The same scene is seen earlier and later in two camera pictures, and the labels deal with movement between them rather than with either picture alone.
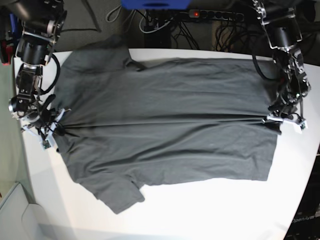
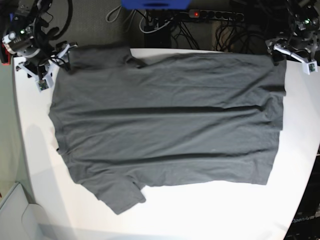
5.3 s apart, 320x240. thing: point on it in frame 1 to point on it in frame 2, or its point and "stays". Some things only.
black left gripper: [47, 118] to [39, 65]
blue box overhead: [156, 5] stays
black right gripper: [279, 111] to [280, 49]
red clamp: [6, 52] stays
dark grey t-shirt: [125, 127] stays
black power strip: [219, 14] stays
